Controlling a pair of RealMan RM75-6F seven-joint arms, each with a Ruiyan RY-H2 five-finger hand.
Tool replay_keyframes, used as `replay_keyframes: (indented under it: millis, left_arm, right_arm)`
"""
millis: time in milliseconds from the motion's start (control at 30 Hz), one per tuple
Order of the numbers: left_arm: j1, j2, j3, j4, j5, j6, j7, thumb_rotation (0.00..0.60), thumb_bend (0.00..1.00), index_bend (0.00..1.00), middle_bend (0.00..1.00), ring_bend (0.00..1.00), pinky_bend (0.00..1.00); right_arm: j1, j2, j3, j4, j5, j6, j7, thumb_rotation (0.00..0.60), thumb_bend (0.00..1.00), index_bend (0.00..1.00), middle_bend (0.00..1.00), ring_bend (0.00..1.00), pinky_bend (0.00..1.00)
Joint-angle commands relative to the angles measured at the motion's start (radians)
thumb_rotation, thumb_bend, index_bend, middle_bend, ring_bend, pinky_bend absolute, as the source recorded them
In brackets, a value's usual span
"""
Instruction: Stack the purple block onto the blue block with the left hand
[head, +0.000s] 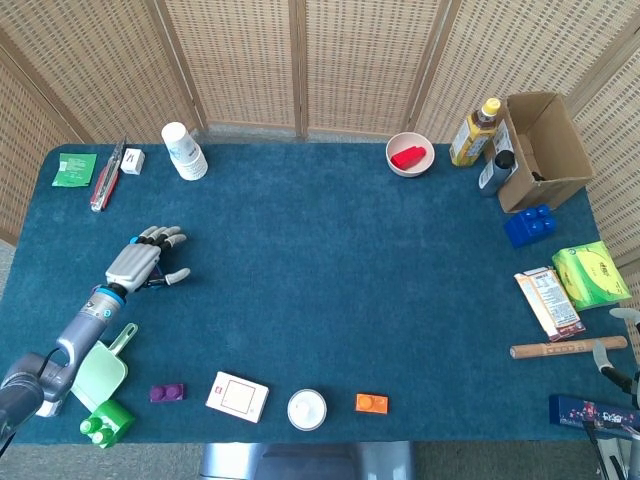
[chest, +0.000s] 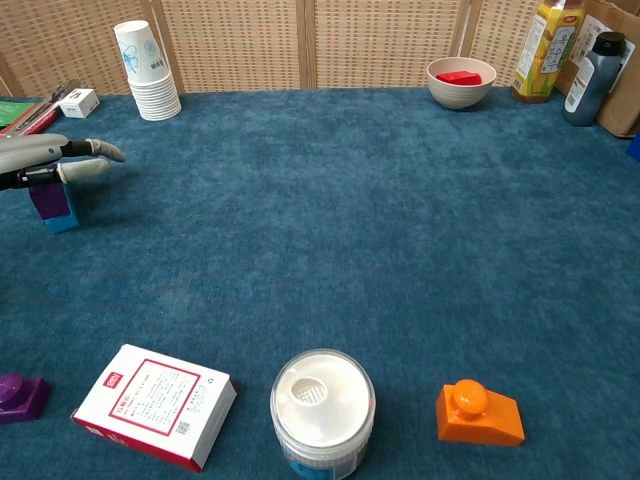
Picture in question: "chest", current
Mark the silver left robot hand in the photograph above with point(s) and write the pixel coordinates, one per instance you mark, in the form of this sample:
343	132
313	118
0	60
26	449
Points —
25	155

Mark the purple toy block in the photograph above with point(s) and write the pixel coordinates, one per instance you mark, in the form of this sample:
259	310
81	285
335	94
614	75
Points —
50	202

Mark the blue four-stud toy block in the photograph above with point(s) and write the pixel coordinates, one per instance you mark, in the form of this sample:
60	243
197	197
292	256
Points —
62	224

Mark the stack of white paper cups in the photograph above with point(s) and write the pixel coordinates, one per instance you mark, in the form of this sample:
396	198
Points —
145	65

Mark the red block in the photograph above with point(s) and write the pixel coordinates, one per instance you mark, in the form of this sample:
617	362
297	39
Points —
457	78

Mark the orange toy block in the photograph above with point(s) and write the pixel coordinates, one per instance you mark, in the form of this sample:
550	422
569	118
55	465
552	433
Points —
480	420

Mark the blue lego brick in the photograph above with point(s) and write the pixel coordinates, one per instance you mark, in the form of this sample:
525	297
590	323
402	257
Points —
635	150

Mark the green packet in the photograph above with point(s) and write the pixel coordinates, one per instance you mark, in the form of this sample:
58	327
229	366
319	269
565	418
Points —
10	112

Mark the small white box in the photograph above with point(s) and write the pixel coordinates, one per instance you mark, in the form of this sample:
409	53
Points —
77	102

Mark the rattan folding screen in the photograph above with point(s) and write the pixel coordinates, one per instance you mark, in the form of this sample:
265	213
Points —
240	45

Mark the white and red medicine box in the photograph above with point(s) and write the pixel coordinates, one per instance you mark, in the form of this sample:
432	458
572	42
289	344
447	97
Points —
150	400

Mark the blue carpet table cover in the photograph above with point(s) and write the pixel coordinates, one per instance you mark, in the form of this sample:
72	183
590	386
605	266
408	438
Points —
350	225

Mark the white lidded plastic jar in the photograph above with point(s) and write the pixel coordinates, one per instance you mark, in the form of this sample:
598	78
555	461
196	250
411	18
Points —
322	400

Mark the beige bowl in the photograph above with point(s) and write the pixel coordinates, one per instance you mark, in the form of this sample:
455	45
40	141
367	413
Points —
460	97

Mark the yellow tea bottle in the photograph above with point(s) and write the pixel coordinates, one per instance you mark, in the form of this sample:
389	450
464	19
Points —
542	60

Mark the dark grey bottle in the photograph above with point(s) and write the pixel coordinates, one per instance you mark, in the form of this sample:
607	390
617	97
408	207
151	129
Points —
585	95

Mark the brown cardboard box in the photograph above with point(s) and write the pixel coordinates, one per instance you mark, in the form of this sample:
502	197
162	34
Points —
625	100

